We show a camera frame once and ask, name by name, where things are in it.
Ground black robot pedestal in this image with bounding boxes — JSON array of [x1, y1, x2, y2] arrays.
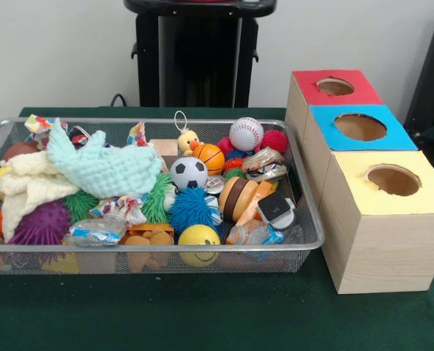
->
[[123, 0, 278, 108]]

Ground blue fuzzy puffer ball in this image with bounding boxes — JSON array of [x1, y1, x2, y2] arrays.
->
[[168, 186, 220, 235]]

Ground mint green knitted cloth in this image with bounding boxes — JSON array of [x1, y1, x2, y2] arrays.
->
[[47, 117, 162, 198]]

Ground toy hamburger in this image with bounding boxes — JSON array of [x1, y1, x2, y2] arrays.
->
[[217, 175, 260, 222]]

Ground wooden box with three holes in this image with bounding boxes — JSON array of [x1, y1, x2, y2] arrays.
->
[[285, 69, 434, 295]]

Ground yellow duck plush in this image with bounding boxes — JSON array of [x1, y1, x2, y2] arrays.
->
[[173, 110, 203, 157]]

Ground cream knitted cloth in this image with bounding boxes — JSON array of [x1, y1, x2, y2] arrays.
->
[[0, 149, 81, 244]]

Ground purple spiky ball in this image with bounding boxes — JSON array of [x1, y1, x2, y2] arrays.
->
[[7, 200, 73, 246]]

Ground black and white soccer ball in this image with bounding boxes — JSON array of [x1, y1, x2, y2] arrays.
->
[[169, 156, 209, 190]]

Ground small orange basketball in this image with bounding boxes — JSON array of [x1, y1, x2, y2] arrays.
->
[[192, 143, 226, 176]]

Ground wire mesh bin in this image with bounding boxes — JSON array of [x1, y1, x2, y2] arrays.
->
[[0, 116, 326, 276]]

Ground yellow smiley ball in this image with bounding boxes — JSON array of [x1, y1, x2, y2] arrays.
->
[[177, 224, 220, 268]]

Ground white baseball with red stitching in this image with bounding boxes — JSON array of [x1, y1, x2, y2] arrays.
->
[[228, 116, 264, 153]]

